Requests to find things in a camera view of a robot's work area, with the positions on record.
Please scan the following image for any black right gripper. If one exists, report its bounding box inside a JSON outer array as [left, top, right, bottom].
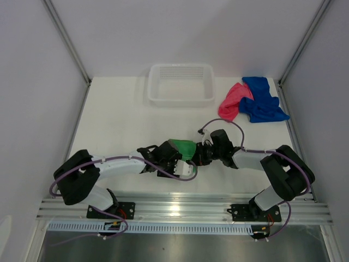
[[192, 142, 222, 166]]

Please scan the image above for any green microfiber towel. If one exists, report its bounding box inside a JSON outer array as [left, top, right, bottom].
[[169, 139, 197, 181]]

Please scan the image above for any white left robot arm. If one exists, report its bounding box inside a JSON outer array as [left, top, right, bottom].
[[53, 141, 182, 218]]

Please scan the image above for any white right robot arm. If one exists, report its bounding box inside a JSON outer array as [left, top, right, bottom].
[[192, 129, 315, 221]]

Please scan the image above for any pink microfiber towel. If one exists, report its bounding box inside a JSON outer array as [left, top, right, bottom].
[[218, 83, 254, 121]]

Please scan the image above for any blue microfiber towel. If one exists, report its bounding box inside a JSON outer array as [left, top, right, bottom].
[[239, 76, 290, 123]]

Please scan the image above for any white plastic basket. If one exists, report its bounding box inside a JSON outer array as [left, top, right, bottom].
[[147, 63, 215, 108]]

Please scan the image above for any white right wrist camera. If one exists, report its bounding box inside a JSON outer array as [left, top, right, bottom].
[[197, 128, 212, 145]]

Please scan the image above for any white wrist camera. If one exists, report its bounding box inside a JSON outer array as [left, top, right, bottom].
[[197, 128, 212, 145], [173, 160, 194, 178]]

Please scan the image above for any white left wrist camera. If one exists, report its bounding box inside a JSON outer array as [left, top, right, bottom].
[[173, 160, 194, 178]]

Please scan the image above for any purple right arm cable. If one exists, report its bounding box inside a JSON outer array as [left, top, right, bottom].
[[198, 118, 312, 243]]

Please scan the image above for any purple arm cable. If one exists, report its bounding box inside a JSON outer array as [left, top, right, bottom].
[[198, 118, 312, 243], [49, 156, 197, 246]]

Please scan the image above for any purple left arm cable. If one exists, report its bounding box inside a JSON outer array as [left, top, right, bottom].
[[49, 156, 197, 246]]

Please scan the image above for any aluminium front rail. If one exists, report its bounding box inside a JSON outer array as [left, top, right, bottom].
[[36, 192, 333, 225]]

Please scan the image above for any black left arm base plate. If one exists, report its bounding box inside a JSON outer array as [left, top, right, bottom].
[[86, 202, 136, 220]]

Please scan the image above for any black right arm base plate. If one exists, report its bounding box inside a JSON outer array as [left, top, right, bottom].
[[227, 203, 281, 222]]

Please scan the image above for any aluminium frame post right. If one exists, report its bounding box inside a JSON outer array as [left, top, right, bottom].
[[278, 0, 335, 87]]

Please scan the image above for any aluminium frame post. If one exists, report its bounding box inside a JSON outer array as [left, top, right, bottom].
[[278, 0, 335, 87], [42, 0, 92, 86]]

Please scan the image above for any white slotted cable duct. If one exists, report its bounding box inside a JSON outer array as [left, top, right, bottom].
[[47, 221, 253, 235]]

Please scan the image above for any aluminium frame post left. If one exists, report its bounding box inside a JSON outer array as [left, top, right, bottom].
[[42, 0, 92, 86]]

